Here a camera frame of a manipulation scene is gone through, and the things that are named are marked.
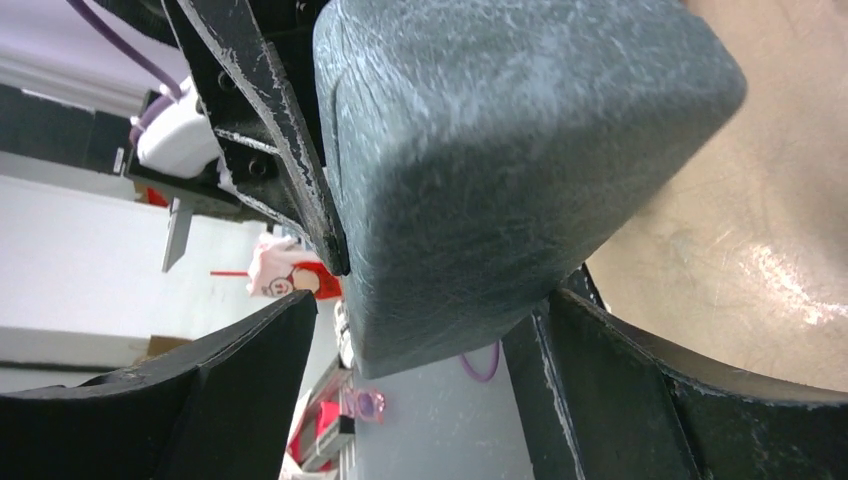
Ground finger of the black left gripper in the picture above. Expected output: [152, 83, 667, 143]
[163, 0, 350, 276]

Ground pink toy glasses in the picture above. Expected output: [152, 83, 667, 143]
[341, 388, 386, 424]

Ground red white carton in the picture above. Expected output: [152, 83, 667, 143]
[246, 232, 342, 300]

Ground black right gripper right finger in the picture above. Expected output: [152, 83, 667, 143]
[546, 290, 847, 479]

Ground grey glasses case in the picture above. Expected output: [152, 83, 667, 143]
[313, 1, 747, 379]

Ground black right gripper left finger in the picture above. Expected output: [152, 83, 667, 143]
[1, 292, 317, 479]

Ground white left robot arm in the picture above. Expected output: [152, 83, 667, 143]
[137, 1, 350, 275]

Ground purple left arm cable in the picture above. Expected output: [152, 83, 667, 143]
[66, 0, 187, 144]

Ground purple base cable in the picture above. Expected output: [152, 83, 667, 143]
[459, 341, 501, 384]

